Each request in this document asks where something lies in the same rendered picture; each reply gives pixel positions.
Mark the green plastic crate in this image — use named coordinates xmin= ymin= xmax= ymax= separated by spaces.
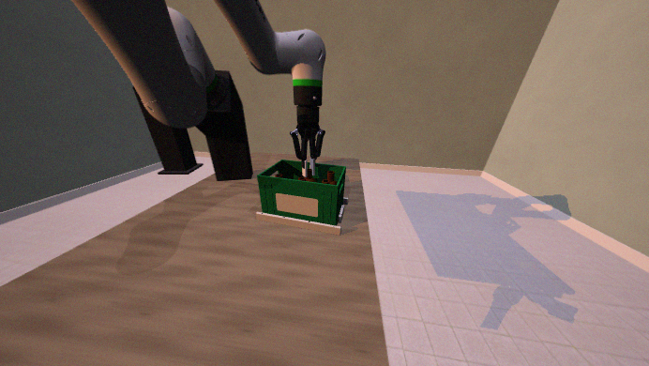
xmin=257 ymin=160 xmax=346 ymax=226

